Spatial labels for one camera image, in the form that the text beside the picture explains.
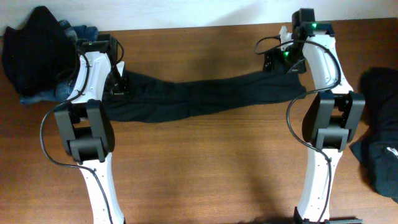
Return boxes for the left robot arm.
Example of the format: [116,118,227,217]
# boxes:
[55,34,126,223]

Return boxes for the black folded garment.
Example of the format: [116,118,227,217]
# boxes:
[2,6,77,96]

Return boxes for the folded blue jeans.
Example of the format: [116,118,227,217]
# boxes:
[19,20,98,105]

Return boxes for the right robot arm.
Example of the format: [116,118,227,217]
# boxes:
[262,8,365,223]

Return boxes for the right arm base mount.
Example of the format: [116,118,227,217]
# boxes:
[293,207,363,224]

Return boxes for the dark clothes pile right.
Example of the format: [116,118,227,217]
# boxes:
[350,67,397,202]

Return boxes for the black pants red waistband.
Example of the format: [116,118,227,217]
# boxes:
[102,71,306,123]

